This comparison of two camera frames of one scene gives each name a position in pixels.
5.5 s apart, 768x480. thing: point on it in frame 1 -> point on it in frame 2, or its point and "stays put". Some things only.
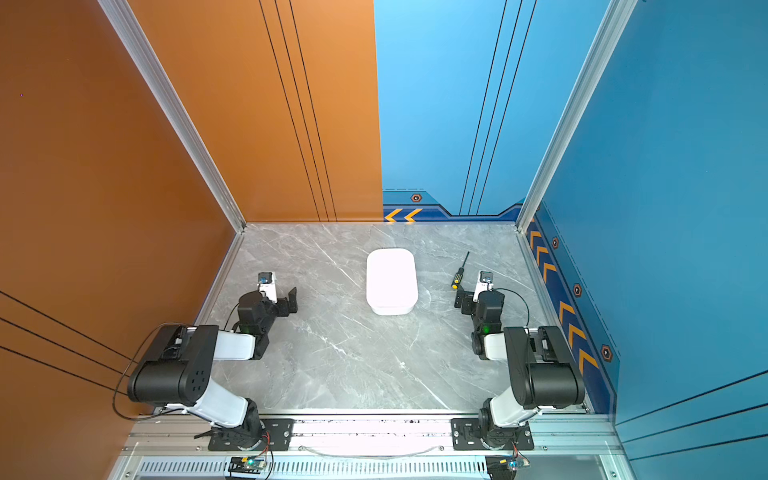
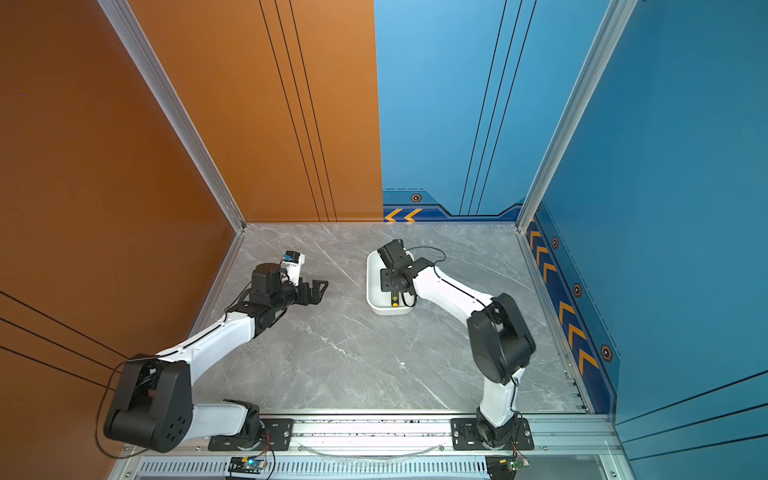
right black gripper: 467,297 -> 385,286
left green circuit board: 246,464 stays put
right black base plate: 466,435 stays put
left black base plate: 279,435 stays put
